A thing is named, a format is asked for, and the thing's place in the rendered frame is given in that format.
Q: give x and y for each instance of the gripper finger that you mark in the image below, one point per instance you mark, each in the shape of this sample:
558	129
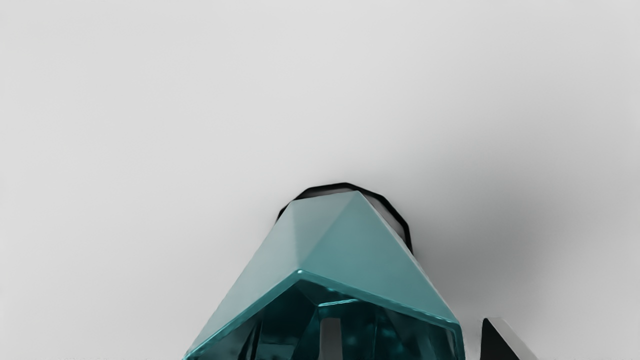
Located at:
500	345

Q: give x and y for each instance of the teal faceted mug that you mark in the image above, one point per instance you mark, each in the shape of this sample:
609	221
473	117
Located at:
345	250

